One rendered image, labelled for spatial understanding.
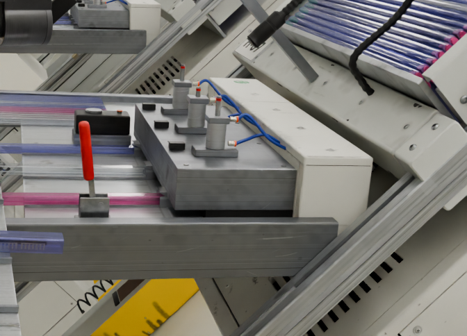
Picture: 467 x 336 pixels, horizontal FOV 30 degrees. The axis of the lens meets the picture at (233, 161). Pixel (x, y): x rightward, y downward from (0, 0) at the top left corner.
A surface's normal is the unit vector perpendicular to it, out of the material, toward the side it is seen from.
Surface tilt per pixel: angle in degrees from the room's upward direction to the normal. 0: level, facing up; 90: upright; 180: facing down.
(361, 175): 90
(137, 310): 90
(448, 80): 90
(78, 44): 90
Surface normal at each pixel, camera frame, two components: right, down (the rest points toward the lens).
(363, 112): -0.63, -0.69
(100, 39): 0.24, 0.26
